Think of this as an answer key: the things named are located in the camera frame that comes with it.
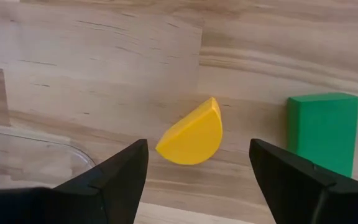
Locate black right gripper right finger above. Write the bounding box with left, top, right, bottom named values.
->
left=249, top=138, right=358, bottom=224

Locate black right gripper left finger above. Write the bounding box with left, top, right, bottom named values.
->
left=0, top=138, right=150, bottom=224

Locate green rectangular block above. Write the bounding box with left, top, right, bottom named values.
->
left=287, top=92, right=358, bottom=179

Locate clear plastic bin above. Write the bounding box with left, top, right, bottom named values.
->
left=0, top=123, right=96, bottom=190

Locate yellow half-cylinder block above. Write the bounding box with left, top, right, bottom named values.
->
left=155, top=96, right=224, bottom=166

